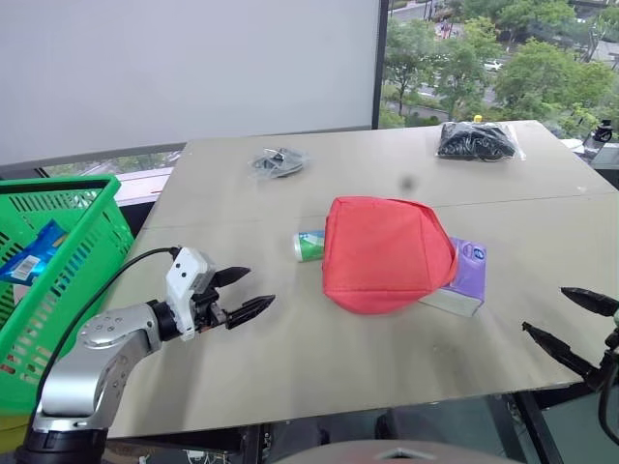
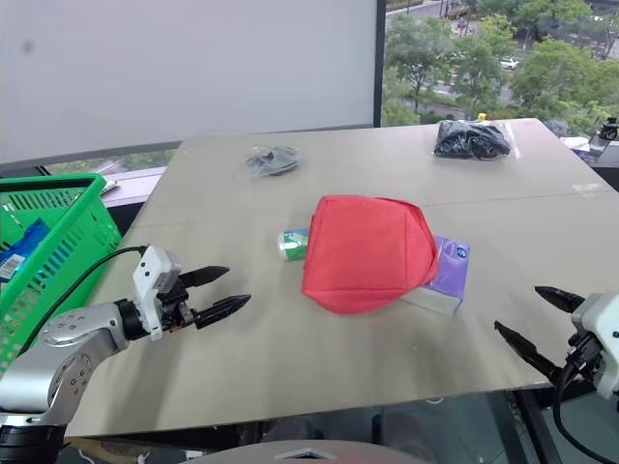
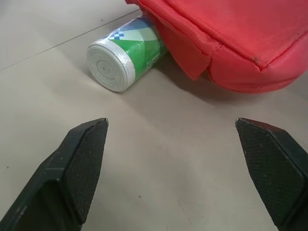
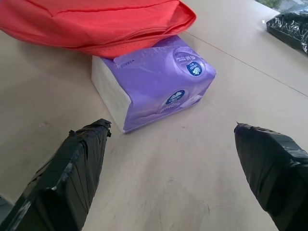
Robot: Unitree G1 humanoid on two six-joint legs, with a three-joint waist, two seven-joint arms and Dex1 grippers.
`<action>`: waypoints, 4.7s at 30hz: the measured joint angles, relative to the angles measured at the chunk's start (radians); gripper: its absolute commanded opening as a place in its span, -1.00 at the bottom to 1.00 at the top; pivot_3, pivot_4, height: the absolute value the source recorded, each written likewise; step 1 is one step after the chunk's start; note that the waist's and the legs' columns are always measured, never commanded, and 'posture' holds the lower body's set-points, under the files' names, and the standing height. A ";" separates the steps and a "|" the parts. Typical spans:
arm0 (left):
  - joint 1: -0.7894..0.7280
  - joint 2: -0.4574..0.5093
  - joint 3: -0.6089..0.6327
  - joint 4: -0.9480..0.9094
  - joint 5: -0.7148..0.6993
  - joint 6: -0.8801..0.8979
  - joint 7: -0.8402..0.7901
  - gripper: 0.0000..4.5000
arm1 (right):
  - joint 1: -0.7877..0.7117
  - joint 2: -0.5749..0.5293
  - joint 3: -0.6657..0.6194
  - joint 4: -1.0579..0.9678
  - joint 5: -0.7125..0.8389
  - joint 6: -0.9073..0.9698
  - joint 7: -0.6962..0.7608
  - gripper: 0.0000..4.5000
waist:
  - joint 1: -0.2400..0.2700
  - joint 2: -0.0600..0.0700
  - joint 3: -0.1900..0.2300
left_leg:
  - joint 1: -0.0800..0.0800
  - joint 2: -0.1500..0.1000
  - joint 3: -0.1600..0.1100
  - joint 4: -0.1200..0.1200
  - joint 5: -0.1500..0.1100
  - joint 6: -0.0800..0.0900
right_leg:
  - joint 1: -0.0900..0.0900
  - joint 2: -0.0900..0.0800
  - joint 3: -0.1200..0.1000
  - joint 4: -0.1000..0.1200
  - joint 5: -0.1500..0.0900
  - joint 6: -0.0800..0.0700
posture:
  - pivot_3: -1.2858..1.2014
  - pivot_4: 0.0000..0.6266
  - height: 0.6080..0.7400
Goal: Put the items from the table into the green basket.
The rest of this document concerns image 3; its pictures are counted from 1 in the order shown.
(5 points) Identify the white roll with green wrapper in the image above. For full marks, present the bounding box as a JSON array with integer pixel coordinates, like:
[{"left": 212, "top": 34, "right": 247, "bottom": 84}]
[{"left": 86, "top": 13, "right": 169, "bottom": 93}]

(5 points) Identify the red fabric bag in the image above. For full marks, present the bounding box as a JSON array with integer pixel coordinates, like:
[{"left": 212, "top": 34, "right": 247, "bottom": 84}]
[{"left": 125, "top": 0, "right": 308, "bottom": 93}]

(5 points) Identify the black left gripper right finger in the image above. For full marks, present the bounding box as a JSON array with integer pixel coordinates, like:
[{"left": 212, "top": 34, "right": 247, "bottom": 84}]
[{"left": 234, "top": 117, "right": 308, "bottom": 231}]

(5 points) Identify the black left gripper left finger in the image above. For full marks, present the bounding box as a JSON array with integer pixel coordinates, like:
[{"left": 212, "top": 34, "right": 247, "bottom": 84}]
[{"left": 0, "top": 117, "right": 109, "bottom": 231}]

